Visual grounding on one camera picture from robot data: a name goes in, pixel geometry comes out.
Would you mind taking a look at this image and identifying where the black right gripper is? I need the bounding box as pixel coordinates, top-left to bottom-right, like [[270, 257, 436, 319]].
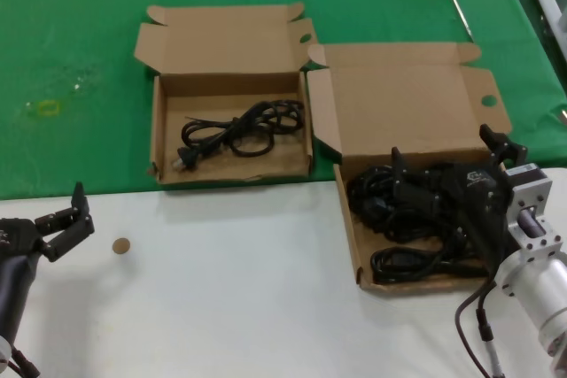
[[390, 123, 528, 275]]

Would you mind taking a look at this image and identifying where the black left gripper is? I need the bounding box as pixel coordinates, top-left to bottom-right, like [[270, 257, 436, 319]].
[[0, 181, 96, 264]]

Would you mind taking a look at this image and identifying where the black power cable with plug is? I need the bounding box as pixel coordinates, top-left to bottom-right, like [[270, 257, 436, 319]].
[[174, 98, 306, 172]]

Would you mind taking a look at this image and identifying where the open cardboard box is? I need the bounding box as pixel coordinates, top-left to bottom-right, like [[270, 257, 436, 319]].
[[306, 41, 515, 296], [134, 1, 320, 185]]

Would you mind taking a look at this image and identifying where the grey metal profile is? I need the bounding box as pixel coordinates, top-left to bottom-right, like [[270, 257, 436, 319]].
[[533, 0, 567, 60]]

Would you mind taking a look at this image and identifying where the green tablecloth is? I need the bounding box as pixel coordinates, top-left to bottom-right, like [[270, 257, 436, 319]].
[[0, 0, 567, 201]]

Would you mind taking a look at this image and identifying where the tangled black power cable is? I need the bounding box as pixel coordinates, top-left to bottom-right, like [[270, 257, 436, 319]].
[[346, 164, 470, 244]]

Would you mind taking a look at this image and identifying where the coiled black power cable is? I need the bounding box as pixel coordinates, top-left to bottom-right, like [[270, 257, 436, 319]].
[[370, 245, 492, 285]]

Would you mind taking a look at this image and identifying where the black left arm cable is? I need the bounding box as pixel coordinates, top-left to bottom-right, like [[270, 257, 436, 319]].
[[0, 342, 41, 378]]

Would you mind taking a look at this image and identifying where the dark right arm cable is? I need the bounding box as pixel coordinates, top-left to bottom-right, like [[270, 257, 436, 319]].
[[453, 278, 497, 378]]

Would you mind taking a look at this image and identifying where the arm cable with silver connector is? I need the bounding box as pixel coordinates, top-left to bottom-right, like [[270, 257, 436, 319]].
[[474, 287, 507, 378]]

